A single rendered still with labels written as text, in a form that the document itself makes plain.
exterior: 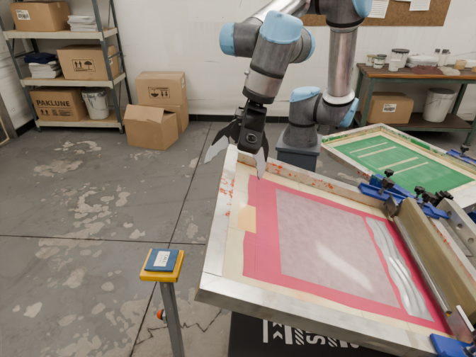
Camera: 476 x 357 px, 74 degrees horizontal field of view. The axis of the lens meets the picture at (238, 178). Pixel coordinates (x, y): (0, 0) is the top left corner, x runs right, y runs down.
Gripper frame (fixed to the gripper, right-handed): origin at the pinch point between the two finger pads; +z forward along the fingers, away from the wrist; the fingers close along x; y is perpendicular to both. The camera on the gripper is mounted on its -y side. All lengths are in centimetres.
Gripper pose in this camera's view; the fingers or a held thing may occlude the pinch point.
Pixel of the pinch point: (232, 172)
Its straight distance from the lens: 76.4
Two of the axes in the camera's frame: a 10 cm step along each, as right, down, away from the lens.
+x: -9.5, -2.8, -1.0
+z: -2.9, 8.0, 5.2
